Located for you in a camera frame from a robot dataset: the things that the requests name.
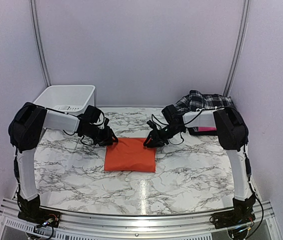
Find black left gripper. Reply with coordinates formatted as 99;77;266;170
83;124;118;146

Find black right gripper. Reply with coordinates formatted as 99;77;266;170
144;123;184;147

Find orange garment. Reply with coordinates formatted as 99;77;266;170
104;138;156;173

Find black white plaid skirt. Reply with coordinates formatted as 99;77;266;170
174;90;235;113

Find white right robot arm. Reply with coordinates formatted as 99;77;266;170
143;105;256;224

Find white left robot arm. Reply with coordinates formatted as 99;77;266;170
8;102;119;223

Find white plastic laundry bin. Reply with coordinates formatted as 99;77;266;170
32;84;97;131

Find pink folded garment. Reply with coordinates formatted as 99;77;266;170
198;127;217;132

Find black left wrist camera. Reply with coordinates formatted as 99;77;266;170
83;105;102;124

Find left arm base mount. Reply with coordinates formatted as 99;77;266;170
18;208;61;228

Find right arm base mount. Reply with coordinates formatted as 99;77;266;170
209;210;256;229

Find aluminium front frame rail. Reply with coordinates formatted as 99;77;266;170
0;198;283;240

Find right aluminium corner post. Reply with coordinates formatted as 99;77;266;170
223;0;251;96

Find aluminium corner post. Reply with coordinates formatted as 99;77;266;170
223;0;251;96
29;0;52;87

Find left aluminium corner post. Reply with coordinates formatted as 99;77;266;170
29;0;52;87

